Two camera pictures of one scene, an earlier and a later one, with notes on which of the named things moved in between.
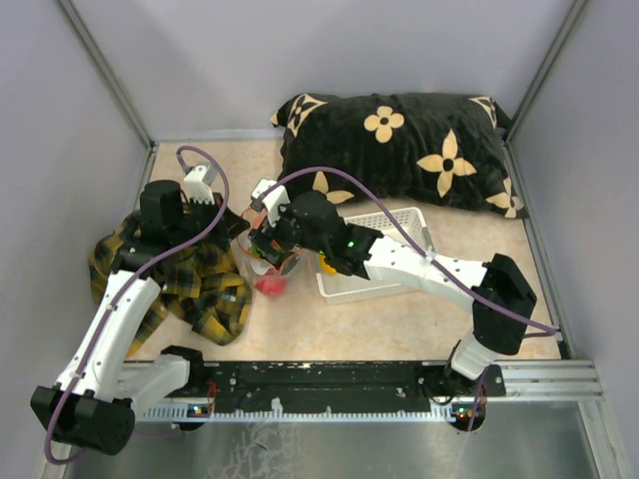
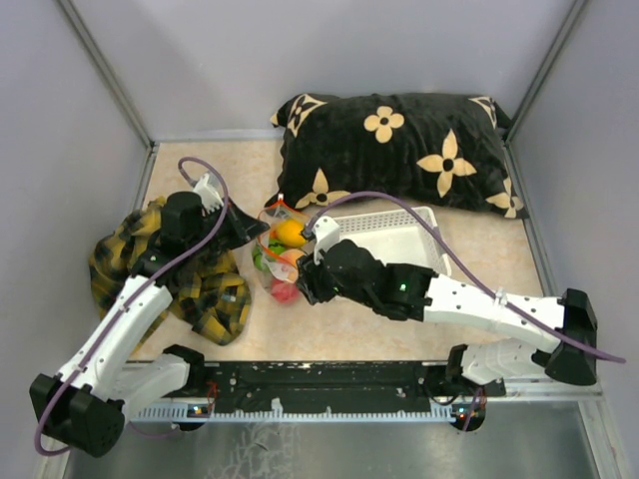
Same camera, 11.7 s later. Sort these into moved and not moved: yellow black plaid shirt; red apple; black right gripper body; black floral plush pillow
Moved: red apple; black right gripper body
Not moved: black floral plush pillow; yellow black plaid shirt
